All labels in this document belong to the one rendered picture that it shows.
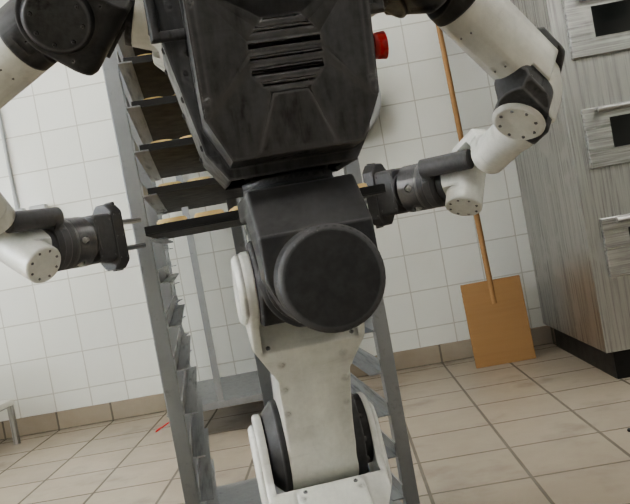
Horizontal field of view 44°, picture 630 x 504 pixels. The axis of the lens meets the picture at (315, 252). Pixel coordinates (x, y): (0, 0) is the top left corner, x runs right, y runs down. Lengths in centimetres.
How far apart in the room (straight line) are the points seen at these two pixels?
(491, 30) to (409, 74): 315
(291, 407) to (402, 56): 329
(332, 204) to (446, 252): 334
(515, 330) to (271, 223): 321
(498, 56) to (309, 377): 52
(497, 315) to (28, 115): 268
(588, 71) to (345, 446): 242
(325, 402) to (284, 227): 37
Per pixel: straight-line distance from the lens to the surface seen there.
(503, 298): 399
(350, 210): 86
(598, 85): 336
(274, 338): 108
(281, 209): 87
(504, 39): 112
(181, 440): 164
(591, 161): 329
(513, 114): 117
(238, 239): 223
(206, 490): 173
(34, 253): 129
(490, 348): 398
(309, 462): 120
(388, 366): 166
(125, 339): 435
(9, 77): 107
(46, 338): 448
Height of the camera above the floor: 82
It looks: 2 degrees down
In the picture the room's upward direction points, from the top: 10 degrees counter-clockwise
